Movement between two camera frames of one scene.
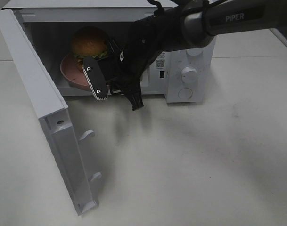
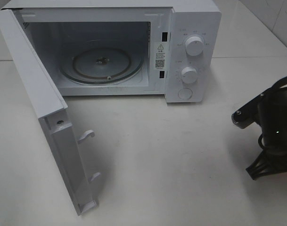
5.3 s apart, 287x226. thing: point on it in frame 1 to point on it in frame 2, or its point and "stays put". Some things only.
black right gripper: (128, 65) to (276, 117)
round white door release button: (185, 93) stays put
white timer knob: (189, 75) stays put
